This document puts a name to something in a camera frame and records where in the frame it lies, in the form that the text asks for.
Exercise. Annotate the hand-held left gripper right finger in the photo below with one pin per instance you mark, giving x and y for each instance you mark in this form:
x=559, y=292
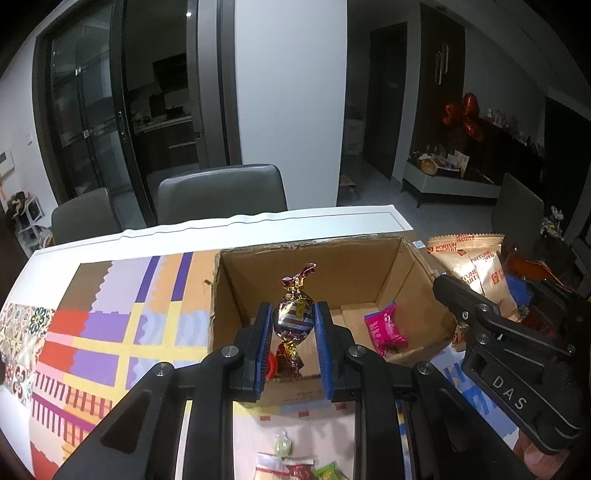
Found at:
x=323, y=350

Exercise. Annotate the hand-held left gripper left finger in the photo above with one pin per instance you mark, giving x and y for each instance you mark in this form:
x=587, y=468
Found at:
x=264, y=346

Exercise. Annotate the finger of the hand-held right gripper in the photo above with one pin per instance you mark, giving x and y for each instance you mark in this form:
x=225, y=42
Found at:
x=518, y=286
x=461, y=297

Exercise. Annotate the red jelly pouch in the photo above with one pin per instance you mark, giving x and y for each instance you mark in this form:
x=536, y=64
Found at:
x=273, y=365

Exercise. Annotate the orange beige biscuit packet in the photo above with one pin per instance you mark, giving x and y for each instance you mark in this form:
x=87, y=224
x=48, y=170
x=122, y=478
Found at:
x=489, y=272

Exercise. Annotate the foil twist-wrapped candy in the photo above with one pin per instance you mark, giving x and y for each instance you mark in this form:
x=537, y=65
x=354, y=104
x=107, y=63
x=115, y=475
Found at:
x=293, y=314

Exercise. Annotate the pink snack packet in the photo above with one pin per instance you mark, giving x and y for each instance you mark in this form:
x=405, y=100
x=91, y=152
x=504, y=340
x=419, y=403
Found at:
x=383, y=330

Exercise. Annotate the brown cardboard box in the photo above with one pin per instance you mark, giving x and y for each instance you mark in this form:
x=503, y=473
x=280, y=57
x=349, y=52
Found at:
x=300, y=258

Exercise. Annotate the pale green candy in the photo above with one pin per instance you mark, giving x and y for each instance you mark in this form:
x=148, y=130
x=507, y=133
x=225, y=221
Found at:
x=284, y=445

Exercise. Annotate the person's right hand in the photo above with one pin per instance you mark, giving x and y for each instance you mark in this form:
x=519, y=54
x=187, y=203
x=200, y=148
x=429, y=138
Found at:
x=535, y=461

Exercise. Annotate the orange wooden chair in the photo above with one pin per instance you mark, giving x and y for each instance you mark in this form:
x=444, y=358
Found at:
x=535, y=267

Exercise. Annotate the flower bouquet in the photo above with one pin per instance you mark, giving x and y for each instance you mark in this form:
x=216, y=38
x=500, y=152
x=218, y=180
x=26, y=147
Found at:
x=553, y=224

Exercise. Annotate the grey dining chair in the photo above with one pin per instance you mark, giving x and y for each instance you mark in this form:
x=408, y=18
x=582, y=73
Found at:
x=83, y=217
x=221, y=194
x=519, y=207

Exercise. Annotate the low white cabinet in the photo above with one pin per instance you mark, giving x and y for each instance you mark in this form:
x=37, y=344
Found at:
x=443, y=184

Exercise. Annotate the small green snack packet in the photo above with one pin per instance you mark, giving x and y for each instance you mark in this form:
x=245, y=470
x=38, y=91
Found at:
x=328, y=473

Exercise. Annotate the small red snack packet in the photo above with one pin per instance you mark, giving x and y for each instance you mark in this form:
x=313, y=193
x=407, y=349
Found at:
x=300, y=471

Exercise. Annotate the beige wafer packet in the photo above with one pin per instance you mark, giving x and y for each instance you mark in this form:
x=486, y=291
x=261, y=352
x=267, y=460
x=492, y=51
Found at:
x=270, y=470

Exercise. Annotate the dark long sideboard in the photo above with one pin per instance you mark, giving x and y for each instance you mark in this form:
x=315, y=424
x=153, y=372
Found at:
x=508, y=152

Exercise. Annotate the colourful patchwork table mat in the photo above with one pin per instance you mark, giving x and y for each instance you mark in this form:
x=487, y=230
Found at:
x=101, y=323

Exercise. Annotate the red foil balloon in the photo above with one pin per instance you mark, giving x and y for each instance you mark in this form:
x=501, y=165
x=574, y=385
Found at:
x=468, y=108

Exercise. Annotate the dark interior door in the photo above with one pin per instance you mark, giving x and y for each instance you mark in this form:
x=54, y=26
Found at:
x=385, y=92

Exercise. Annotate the tall dark cabinet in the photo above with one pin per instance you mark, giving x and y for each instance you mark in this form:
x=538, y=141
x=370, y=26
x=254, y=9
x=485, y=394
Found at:
x=443, y=69

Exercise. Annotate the floral patterned cloth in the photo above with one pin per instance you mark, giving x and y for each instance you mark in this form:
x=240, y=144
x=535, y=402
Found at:
x=23, y=332

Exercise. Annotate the white shelf with toys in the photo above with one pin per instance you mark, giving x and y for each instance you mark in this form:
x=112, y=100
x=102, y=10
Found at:
x=30, y=212

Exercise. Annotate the black framed sliding glass door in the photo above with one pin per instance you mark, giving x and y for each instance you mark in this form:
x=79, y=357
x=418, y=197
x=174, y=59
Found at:
x=92, y=92

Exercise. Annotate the white wall intercom panel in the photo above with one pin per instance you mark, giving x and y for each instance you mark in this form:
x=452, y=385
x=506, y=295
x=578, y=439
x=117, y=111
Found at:
x=5, y=161

